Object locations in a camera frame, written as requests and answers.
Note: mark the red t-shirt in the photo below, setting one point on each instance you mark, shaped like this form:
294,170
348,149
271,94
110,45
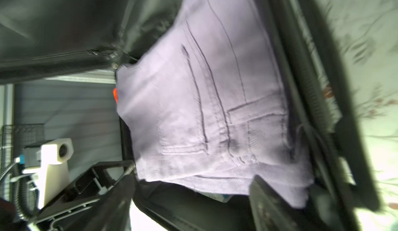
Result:
115,93

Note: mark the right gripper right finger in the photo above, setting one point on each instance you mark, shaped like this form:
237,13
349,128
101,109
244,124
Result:
270,212

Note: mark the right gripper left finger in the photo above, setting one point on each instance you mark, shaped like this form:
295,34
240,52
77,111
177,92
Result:
107,212

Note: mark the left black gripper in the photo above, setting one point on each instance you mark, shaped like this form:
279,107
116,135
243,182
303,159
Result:
97,180

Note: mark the purple pants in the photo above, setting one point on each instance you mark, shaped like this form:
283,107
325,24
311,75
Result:
207,107

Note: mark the white hard-shell suitcase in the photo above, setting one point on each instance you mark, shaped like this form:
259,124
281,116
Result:
51,38

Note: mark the black wire mesh basket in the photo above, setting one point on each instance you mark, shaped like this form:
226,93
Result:
14,138

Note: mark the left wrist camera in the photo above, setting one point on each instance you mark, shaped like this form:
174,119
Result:
47,161

